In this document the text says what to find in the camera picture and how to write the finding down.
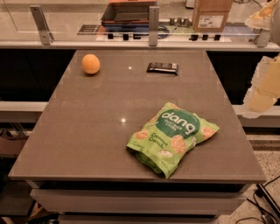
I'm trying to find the orange fruit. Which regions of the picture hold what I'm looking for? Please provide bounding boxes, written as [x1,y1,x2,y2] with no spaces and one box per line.
[81,54,101,74]

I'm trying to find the cardboard box with label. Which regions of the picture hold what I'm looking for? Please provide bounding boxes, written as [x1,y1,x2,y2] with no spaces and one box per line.
[192,0,233,32]

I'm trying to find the black snack bar packet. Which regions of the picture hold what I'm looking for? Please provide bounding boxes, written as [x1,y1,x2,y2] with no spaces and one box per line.
[147,62,179,75]

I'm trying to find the right metal bracket post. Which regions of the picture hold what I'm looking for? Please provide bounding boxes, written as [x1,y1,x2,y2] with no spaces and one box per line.
[255,30,270,47]

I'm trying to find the orange and black tray stack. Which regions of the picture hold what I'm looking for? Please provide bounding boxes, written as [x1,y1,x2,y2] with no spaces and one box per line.
[101,0,157,32]

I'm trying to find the centre metal bracket post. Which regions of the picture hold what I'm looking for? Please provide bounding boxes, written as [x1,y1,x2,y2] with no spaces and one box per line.
[149,6,159,46]

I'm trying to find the green rice chip bag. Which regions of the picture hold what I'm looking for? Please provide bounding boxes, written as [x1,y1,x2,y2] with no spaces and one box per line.
[127,102,219,179]

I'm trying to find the metal bracket post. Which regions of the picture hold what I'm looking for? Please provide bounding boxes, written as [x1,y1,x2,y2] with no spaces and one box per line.
[30,5,53,46]
[149,6,159,46]
[255,30,270,47]

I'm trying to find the left metal bracket post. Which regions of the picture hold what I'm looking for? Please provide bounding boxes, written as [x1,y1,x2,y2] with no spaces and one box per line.
[30,5,53,46]

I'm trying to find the grey table drawer unit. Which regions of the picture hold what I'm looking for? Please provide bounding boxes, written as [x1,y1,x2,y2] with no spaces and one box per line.
[31,189,245,221]

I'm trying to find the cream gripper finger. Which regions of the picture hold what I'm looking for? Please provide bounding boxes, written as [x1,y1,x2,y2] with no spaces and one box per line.
[245,0,277,31]
[242,56,280,119]

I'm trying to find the black floor cables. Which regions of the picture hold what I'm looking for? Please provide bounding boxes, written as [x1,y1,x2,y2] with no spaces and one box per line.
[235,174,280,224]

